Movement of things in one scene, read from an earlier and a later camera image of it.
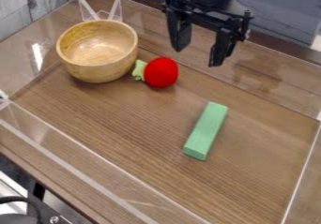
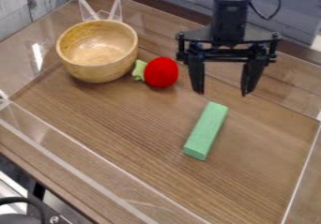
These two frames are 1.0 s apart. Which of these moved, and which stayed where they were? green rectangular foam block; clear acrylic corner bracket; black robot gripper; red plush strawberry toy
Moved: black robot gripper
Stayed: red plush strawberry toy; green rectangular foam block; clear acrylic corner bracket
